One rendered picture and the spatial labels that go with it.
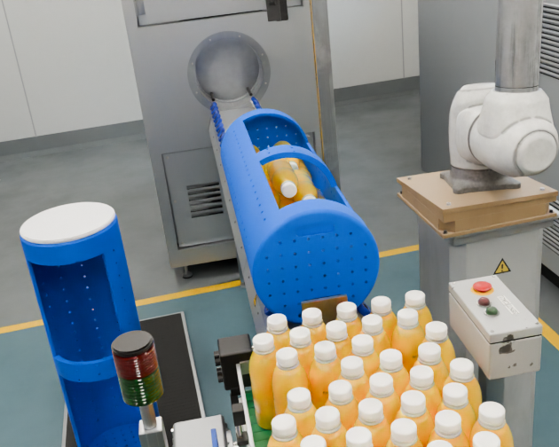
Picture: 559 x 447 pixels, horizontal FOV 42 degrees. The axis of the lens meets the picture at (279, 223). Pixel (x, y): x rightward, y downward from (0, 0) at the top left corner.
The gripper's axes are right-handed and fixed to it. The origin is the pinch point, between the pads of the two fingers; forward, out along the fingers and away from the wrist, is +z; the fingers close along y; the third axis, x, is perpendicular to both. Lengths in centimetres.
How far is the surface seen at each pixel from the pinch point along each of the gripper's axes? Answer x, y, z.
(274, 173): 6.8, 9.9, 39.8
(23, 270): 195, 202, 123
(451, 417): -31, -76, 63
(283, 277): 1, -30, 55
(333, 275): -10, -27, 56
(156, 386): 13, -82, 53
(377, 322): -20, -50, 58
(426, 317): -29, -41, 61
